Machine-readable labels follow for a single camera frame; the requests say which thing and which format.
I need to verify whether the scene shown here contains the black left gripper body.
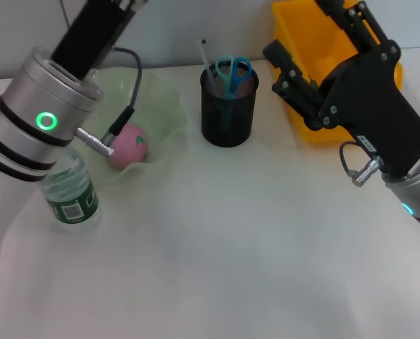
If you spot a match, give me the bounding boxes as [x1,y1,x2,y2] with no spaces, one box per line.
[49,0,150,81]

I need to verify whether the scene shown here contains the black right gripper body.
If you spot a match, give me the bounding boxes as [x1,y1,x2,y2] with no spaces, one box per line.
[314,39,420,178]

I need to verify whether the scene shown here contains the blue capped scissors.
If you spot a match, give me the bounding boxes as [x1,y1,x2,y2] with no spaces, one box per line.
[215,54,253,130]

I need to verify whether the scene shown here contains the transparent plastic ruler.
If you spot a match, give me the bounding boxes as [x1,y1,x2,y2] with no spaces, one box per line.
[199,38,220,96]

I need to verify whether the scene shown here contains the pink toy peach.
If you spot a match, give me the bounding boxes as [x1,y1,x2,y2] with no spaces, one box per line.
[107,123,150,170]

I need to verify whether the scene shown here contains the clear green-label water bottle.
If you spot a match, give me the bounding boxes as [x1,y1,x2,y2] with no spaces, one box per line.
[40,146,101,232]

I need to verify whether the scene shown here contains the black mesh pen holder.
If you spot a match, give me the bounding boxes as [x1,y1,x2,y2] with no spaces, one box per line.
[199,63,260,148]

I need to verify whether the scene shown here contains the pale green glass fruit plate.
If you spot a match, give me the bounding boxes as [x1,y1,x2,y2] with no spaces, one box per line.
[78,66,189,181]

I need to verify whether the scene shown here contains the yellow plastic bin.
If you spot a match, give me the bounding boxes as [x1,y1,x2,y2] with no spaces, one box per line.
[271,0,404,144]

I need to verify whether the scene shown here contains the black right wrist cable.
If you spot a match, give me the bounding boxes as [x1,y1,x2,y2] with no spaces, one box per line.
[339,141,385,186]

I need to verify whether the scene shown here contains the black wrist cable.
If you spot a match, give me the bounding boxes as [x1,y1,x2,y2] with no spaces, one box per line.
[339,141,385,186]
[76,47,143,156]

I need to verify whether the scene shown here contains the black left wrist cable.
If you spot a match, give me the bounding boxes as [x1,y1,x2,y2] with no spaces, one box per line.
[76,47,143,156]

